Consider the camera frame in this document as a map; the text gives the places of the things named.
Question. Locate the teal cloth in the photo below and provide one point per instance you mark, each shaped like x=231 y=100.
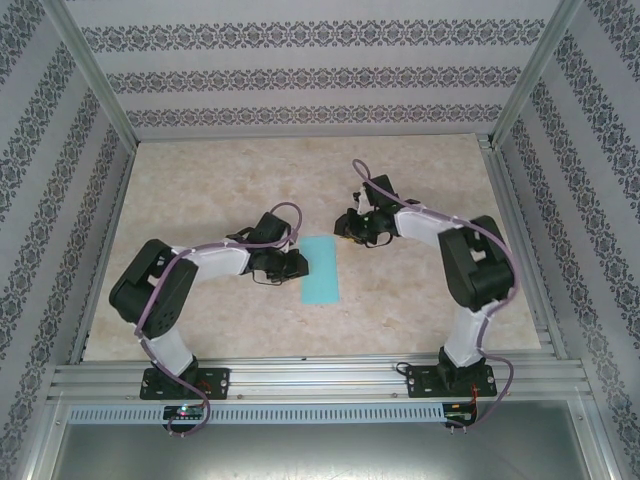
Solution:
x=322 y=275

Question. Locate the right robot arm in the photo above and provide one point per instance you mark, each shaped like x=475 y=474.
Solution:
x=420 y=227

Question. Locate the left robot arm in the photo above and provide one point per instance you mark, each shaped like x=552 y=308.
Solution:
x=220 y=260

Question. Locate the grey sheet metal panel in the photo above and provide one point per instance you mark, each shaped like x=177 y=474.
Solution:
x=320 y=455

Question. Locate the left controller board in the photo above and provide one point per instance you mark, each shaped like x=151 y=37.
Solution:
x=182 y=411

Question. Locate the controller board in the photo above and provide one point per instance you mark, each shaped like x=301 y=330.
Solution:
x=182 y=411
x=457 y=415

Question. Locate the right controller board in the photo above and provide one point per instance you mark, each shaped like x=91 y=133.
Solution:
x=457 y=415

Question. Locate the aluminium mounting rail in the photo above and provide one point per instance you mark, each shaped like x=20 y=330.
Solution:
x=310 y=380

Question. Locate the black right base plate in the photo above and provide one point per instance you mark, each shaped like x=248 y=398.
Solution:
x=417 y=380

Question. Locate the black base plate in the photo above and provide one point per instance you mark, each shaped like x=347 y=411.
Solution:
x=220 y=382
x=417 y=380

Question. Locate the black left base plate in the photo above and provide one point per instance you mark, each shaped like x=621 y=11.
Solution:
x=220 y=382

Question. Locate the aluminium frame post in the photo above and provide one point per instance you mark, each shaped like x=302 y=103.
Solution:
x=535 y=75
x=95 y=75

